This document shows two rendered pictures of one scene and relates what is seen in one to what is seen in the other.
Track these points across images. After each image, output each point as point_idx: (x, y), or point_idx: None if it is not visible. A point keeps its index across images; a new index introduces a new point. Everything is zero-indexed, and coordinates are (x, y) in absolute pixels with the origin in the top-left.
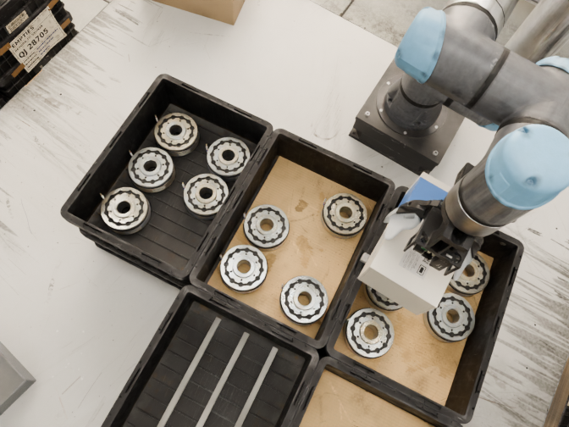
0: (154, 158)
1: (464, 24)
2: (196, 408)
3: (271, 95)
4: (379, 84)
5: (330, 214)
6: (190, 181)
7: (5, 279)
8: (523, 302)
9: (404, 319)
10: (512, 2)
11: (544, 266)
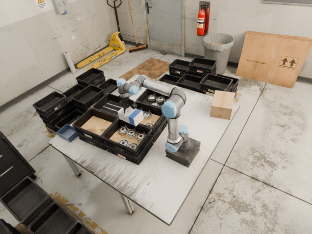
0: (162, 98)
1: (141, 77)
2: (116, 109)
3: (189, 124)
4: (188, 137)
5: (148, 123)
6: (157, 103)
7: None
8: (128, 177)
9: (125, 137)
10: (148, 84)
11: (137, 184)
